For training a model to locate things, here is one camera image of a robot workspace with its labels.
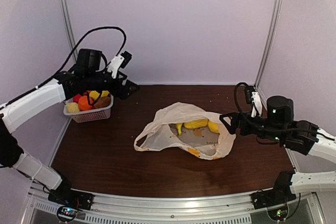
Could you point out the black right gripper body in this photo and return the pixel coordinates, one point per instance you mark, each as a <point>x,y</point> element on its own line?
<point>275,136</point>

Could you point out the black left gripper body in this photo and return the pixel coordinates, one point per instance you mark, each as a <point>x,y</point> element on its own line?
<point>94,81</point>

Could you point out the orange toy fruit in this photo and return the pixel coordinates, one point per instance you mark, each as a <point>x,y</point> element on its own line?
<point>85,103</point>

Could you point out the cream printed plastic bag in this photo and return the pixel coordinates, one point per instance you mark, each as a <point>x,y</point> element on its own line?
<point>201,142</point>

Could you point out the yellow toy banana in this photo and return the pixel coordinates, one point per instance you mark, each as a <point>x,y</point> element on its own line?
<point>180,128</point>

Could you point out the large yellow toy lemon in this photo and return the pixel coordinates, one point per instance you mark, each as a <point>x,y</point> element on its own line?
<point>105,93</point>

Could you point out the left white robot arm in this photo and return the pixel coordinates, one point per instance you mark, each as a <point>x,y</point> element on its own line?
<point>27,126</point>

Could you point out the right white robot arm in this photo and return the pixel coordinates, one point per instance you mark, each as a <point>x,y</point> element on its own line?
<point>311,149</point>

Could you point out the red toy fruit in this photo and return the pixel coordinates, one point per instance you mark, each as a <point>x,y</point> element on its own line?
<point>76,98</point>

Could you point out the pale yellow toy fruit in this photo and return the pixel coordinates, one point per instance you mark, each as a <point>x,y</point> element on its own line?
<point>72,107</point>

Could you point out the yellow toy mango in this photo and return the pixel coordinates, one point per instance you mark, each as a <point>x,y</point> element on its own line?
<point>213,127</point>

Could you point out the brown toy potato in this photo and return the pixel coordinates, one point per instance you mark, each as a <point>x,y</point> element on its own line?
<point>102,102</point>

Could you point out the yellow toy starfruit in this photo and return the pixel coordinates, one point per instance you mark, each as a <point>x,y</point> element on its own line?
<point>196,124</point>

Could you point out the white perforated plastic basket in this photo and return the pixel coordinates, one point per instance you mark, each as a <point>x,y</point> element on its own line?
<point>90,115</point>

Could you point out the right round circuit board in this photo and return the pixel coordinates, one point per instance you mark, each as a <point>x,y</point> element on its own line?
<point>278,214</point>

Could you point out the round circuit board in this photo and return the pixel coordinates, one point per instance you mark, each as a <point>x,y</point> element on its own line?
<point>278,214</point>
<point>66,214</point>

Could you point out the left round circuit board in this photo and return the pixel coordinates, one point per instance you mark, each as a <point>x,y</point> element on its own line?
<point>66,214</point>

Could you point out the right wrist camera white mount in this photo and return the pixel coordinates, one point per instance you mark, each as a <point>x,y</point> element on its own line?
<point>252,97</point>

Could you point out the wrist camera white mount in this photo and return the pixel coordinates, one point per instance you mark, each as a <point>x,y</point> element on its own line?
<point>119,61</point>
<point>252,97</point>

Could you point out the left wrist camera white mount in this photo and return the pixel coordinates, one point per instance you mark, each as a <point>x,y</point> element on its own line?
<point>119,61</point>

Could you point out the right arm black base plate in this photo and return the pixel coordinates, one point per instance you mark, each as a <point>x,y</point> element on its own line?
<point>271,197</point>

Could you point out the right aluminium frame post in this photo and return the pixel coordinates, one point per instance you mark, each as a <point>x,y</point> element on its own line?
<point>269,41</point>

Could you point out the aluminium front rail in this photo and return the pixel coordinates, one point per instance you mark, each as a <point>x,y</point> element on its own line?
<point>235,208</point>

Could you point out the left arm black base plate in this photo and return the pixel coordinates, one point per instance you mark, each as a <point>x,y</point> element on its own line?
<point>75,199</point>

